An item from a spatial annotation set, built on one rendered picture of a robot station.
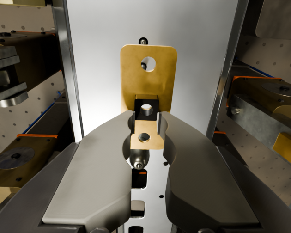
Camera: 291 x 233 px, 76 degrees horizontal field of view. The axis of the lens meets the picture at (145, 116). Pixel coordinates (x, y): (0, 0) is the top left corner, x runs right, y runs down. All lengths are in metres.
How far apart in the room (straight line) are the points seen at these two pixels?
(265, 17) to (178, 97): 0.15
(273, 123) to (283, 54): 0.44
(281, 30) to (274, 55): 0.35
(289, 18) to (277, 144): 0.16
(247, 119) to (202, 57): 0.11
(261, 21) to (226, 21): 0.06
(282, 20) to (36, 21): 0.53
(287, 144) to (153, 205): 0.27
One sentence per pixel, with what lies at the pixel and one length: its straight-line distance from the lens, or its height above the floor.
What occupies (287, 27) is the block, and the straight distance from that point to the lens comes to 0.32.
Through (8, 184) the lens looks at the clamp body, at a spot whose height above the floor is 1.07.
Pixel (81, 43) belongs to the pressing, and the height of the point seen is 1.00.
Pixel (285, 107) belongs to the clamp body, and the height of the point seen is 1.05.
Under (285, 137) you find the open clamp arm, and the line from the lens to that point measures 0.24.
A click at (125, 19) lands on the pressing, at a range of 0.24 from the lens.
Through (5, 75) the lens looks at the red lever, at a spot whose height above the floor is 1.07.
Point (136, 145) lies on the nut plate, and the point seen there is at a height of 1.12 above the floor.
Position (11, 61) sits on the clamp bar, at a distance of 0.23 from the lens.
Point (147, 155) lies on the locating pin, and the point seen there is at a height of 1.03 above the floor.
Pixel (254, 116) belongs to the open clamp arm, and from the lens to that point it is 0.28.
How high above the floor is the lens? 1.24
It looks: 61 degrees down
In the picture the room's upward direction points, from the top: 178 degrees clockwise
